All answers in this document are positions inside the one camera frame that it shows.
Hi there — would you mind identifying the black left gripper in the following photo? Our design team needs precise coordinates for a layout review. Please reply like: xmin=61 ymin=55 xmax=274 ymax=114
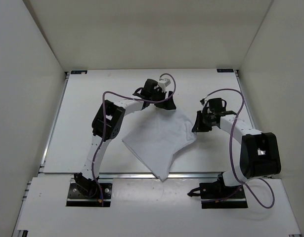
xmin=150 ymin=89 xmax=175 ymax=111

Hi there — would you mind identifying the white fabric skirt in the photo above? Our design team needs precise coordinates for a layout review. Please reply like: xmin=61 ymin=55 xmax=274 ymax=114
xmin=122 ymin=109 xmax=196 ymax=182

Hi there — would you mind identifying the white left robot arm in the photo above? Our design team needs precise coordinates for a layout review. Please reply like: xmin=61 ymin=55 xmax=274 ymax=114
xmin=74 ymin=74 xmax=176 ymax=200

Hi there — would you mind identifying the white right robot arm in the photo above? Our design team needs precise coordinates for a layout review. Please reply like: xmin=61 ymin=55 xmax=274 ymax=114
xmin=192 ymin=111 xmax=281 ymax=198

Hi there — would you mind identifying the right teal corner label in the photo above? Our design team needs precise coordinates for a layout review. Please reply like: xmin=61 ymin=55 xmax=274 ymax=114
xmin=217 ymin=69 xmax=234 ymax=73

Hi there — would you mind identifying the teal corner label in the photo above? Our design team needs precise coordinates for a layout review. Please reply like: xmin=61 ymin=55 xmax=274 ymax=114
xmin=217 ymin=69 xmax=234 ymax=73
xmin=70 ymin=70 xmax=87 ymax=75

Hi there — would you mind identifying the left teal corner label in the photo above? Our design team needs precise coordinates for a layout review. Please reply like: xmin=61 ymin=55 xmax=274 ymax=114
xmin=70 ymin=70 xmax=87 ymax=75

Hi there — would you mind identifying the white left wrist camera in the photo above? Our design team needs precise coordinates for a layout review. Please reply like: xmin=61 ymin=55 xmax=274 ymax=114
xmin=158 ymin=78 xmax=171 ymax=91

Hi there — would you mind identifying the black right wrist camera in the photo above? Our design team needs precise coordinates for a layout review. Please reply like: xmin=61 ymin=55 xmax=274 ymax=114
xmin=208 ymin=98 xmax=227 ymax=113

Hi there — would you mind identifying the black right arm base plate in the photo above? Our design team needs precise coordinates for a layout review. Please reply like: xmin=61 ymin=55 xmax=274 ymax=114
xmin=199 ymin=181 xmax=248 ymax=209

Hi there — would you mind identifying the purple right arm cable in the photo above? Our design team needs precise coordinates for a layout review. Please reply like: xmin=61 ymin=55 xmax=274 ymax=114
xmin=200 ymin=89 xmax=275 ymax=209

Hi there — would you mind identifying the aluminium table edge rail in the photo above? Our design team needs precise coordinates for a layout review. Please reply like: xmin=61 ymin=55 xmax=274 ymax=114
xmin=99 ymin=172 xmax=219 ymax=179

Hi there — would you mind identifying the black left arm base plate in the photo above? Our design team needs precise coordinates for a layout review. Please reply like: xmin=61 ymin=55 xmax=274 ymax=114
xmin=66 ymin=180 xmax=113 ymax=208

